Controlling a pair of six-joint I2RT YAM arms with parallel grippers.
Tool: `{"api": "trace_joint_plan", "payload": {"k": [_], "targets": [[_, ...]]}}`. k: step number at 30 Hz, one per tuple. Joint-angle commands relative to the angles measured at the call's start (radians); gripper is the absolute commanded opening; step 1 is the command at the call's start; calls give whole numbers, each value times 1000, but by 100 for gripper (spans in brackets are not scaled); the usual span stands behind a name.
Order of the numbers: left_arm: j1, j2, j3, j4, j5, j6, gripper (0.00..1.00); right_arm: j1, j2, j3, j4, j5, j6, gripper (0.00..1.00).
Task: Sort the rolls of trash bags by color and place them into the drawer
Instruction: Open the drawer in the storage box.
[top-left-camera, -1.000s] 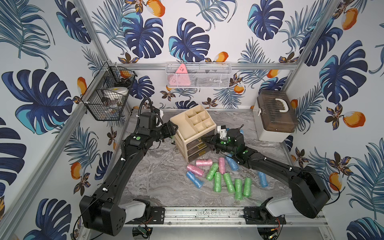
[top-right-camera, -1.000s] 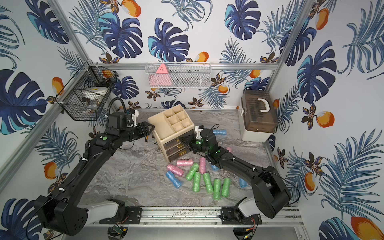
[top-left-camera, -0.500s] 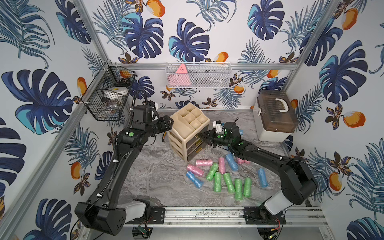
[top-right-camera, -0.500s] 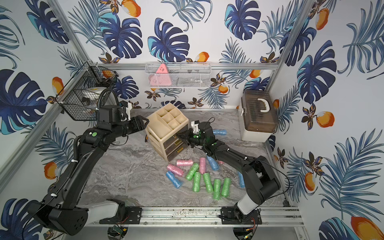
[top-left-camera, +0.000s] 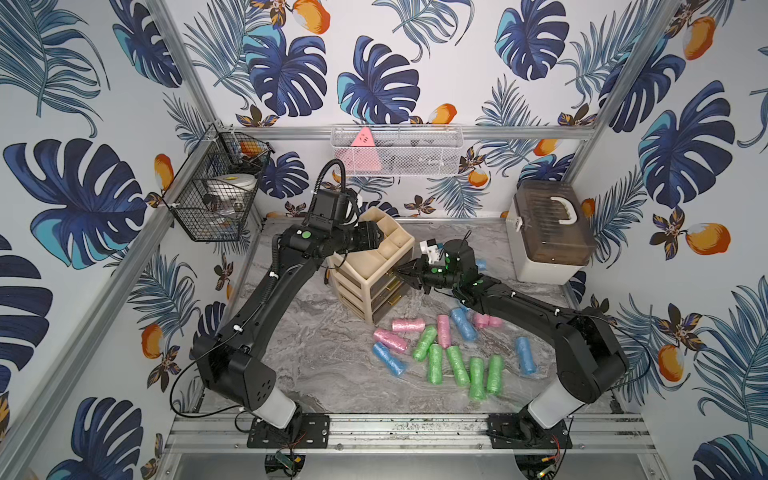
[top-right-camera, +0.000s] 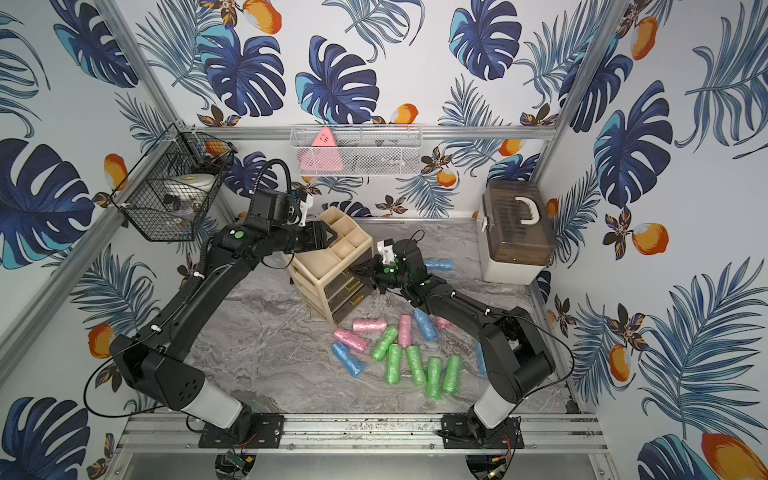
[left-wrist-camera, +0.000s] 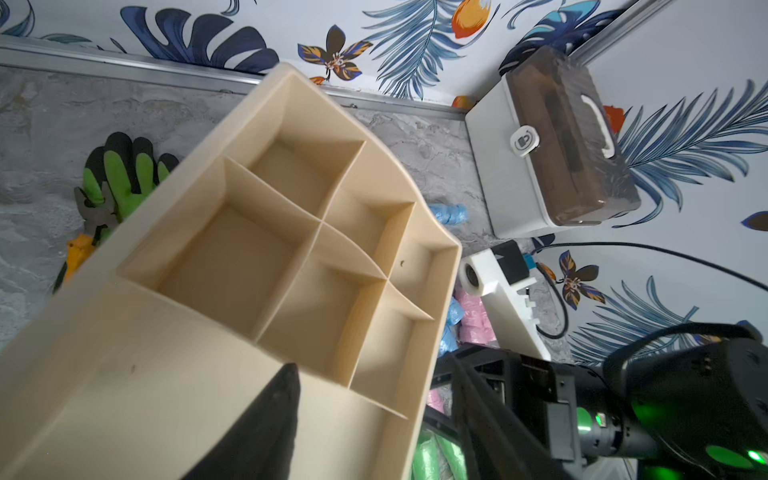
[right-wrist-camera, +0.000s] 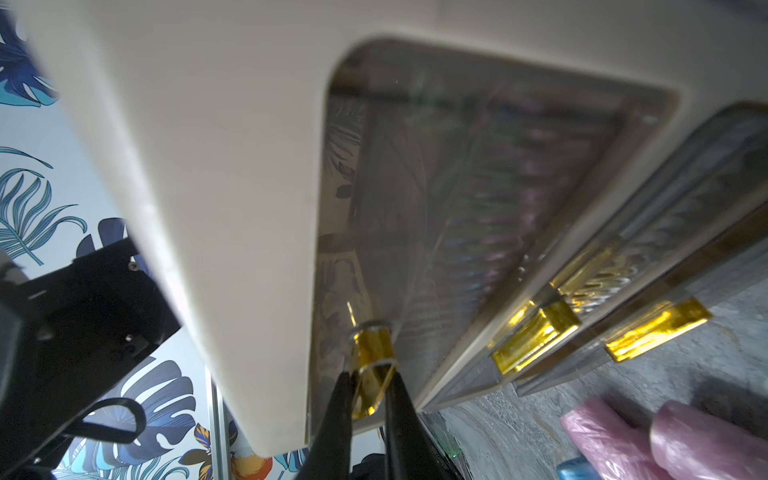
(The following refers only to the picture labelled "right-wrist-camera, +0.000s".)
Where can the clear bottom drawer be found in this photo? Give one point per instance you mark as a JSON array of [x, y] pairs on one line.
[[677, 302]]

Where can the clear top drawer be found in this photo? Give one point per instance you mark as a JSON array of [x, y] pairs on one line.
[[446, 176]]

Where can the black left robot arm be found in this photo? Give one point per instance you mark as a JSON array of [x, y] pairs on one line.
[[66, 339]]

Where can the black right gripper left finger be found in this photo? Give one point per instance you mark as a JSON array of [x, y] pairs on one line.
[[329, 454]]

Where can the pink roll pair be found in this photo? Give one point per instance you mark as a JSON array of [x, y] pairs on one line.
[[612, 447]]

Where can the blue roll upper middle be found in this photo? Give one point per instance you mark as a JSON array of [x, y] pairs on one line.
[[577, 469]]

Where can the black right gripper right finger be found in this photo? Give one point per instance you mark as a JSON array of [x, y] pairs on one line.
[[410, 453]]

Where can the beige drawer organizer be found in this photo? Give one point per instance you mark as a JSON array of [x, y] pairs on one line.
[[205, 120]]

